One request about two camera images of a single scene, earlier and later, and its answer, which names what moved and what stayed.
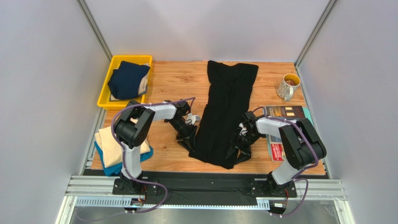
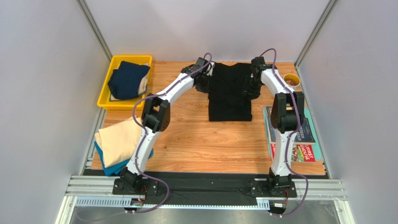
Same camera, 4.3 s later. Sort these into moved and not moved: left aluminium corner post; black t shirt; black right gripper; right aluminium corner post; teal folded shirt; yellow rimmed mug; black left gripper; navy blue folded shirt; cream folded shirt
Moved: black left gripper; black t shirt; black right gripper
Not moved: yellow rimmed mug; teal folded shirt; left aluminium corner post; right aluminium corner post; cream folded shirt; navy blue folded shirt
